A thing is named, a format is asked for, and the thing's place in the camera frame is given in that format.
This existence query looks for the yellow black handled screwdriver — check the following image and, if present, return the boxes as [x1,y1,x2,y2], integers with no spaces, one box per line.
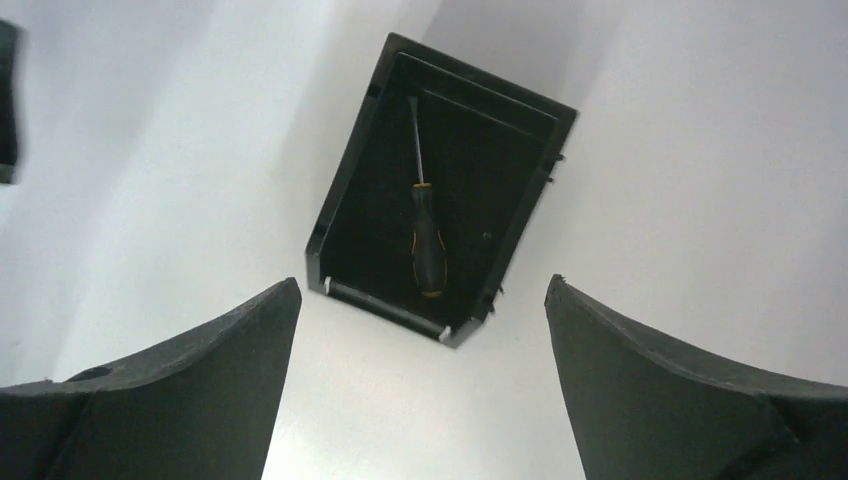
[408,97,447,299]

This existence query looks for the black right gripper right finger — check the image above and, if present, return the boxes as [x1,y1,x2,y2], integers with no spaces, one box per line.
[545,275,847,479]

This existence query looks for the black plastic storage bin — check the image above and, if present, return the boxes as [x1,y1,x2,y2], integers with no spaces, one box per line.
[305,33,578,347]

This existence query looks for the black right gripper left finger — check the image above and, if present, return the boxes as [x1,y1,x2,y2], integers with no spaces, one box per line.
[1,278,302,479]

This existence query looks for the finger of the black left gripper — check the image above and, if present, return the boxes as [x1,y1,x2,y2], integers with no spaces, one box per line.
[0,19,20,184]

